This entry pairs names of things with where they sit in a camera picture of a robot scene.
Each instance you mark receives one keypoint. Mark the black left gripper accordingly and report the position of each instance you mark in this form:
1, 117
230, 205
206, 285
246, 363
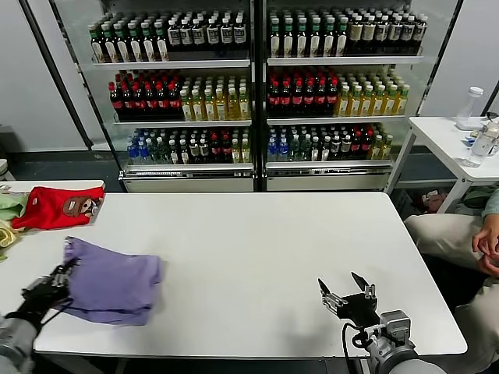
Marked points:
39, 296

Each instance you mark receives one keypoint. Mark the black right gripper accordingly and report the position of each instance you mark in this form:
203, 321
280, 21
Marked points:
358, 309

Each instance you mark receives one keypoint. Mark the purple cat print t-shirt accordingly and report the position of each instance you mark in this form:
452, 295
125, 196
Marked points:
113, 284

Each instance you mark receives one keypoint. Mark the person right forearm green sleeve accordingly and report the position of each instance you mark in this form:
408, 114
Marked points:
492, 206

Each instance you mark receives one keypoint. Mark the person right hand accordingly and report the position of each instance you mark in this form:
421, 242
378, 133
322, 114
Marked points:
485, 241

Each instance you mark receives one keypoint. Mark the person left hand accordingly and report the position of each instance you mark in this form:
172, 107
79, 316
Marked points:
492, 266

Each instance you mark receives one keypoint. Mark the red bear print t-shirt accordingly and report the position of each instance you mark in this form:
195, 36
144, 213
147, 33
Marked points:
47, 212

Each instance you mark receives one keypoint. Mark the pale yellow garment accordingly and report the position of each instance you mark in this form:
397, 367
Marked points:
6, 233

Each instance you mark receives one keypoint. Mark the light green garment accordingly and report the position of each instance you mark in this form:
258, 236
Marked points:
9, 204

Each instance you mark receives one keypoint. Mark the white small table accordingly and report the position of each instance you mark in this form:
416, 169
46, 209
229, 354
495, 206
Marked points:
66, 183

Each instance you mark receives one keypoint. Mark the seated person beige trousers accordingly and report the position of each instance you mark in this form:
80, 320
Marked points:
436, 237

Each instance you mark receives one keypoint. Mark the glass beverage display cabinet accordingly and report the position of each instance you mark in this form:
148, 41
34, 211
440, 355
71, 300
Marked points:
327, 180
187, 181

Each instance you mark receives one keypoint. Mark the dark red cloth pile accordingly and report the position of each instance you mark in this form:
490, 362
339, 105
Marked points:
432, 200

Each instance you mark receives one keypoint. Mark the small blue water bottle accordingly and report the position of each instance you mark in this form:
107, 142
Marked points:
142, 150
283, 148
132, 151
272, 149

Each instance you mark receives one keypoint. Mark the small dark bottle white cap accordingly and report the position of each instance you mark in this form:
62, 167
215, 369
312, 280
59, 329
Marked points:
315, 148
325, 147
193, 149
345, 145
335, 146
173, 151
183, 150
203, 149

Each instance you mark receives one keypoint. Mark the small cola bottle red cap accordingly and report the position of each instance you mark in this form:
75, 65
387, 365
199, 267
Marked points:
215, 148
226, 148
356, 144
366, 143

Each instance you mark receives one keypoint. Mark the small clear green bottle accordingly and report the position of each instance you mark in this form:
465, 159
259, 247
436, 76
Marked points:
295, 148
162, 150
305, 147
153, 150

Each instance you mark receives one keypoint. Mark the small yellow tea bottle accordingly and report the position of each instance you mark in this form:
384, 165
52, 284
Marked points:
235, 150
377, 146
245, 150
387, 145

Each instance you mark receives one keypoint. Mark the dark green bag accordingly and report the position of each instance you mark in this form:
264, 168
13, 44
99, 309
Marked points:
477, 198

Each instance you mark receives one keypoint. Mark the white side table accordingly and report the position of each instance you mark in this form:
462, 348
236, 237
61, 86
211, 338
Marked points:
440, 136

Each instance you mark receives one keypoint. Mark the large cola bottle red cap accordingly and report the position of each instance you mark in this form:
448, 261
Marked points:
162, 102
117, 102
274, 99
332, 97
174, 102
308, 98
151, 102
285, 99
297, 99
320, 98
128, 102
139, 102

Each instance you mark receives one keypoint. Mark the large yellow tea bottle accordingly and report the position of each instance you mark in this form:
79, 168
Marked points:
187, 107
244, 105
233, 105
355, 103
344, 103
378, 102
402, 100
209, 107
221, 106
366, 102
199, 107
390, 101

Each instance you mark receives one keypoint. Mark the dark diagonal pole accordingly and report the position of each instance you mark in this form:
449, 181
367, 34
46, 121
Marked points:
59, 82

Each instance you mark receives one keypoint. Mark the clear water bottle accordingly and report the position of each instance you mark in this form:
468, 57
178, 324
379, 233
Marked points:
479, 148

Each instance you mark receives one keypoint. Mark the blue white small packet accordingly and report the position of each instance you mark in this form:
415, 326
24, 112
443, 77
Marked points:
469, 137

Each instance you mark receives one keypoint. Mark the white small box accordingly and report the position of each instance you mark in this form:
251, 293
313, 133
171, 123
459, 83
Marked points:
468, 125

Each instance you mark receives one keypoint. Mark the tall clear bottle white cap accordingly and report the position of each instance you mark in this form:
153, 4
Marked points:
469, 105

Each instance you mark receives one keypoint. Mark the dark tea bottle green cap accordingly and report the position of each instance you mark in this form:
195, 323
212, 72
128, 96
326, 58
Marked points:
161, 42
342, 38
302, 39
148, 43
316, 39
329, 38
274, 39
288, 39
108, 44
95, 44
135, 43
121, 44

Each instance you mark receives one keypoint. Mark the dark drink bottle tan label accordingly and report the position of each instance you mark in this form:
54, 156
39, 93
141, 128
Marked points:
382, 30
355, 32
369, 31
408, 29
420, 28
395, 29

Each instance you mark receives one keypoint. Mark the dark drink bottle white label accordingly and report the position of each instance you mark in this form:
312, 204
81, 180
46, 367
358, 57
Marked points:
239, 33
199, 35
213, 34
173, 36
227, 34
186, 35

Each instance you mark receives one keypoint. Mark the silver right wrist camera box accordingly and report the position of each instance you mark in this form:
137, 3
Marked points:
394, 326

